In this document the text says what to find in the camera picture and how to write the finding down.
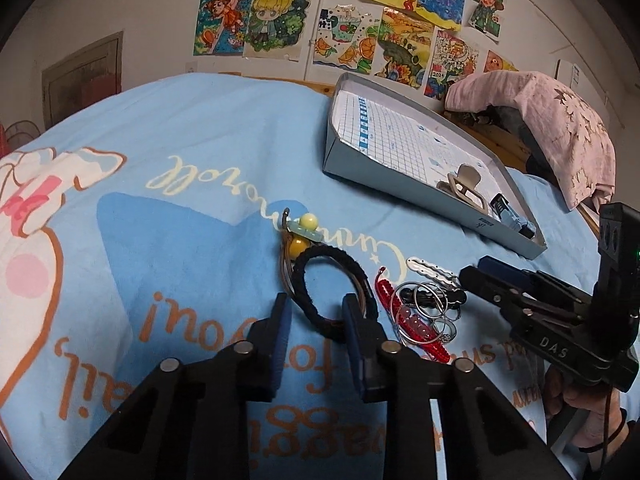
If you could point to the beige hair claw clip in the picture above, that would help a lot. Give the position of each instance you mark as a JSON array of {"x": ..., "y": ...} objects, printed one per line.
[{"x": 462, "y": 185}]

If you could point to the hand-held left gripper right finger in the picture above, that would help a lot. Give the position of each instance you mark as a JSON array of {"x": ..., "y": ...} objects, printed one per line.
[{"x": 352, "y": 347}]

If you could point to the brown wooden door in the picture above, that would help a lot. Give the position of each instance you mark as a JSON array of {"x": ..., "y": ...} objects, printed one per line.
[{"x": 82, "y": 80}]

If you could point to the white wavy hair clip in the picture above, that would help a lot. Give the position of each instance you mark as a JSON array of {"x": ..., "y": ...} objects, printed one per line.
[{"x": 432, "y": 267}]

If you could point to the person's right hand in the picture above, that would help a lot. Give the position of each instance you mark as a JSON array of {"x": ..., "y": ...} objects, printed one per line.
[{"x": 580, "y": 410}]

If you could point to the wooden bed frame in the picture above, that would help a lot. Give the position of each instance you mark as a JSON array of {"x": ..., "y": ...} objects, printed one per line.
[{"x": 495, "y": 137}]

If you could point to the grey shallow box tray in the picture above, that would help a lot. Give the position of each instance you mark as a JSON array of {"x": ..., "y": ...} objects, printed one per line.
[{"x": 400, "y": 130}]

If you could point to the blue and black hair clip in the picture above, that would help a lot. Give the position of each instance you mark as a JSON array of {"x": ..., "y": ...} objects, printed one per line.
[{"x": 512, "y": 217}]

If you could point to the group of colourful wall drawings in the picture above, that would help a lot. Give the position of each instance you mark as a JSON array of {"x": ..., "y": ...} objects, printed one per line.
[{"x": 350, "y": 25}]

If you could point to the white wall socket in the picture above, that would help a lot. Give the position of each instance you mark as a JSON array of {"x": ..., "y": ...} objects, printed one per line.
[{"x": 191, "y": 66}]

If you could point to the pink floral cloth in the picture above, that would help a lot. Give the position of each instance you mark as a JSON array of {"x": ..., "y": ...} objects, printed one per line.
[{"x": 550, "y": 115}]

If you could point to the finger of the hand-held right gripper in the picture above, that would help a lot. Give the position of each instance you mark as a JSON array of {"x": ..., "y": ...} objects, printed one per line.
[
  {"x": 505, "y": 267},
  {"x": 490, "y": 287}
]

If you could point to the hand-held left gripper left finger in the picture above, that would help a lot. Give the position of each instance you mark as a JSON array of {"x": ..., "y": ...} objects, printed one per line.
[{"x": 282, "y": 345}]

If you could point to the dark grey cushion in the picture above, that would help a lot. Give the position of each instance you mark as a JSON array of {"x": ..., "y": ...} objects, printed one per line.
[{"x": 520, "y": 130}]

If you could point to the white air conditioner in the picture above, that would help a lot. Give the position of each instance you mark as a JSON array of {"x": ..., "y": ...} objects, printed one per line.
[{"x": 567, "y": 74}]

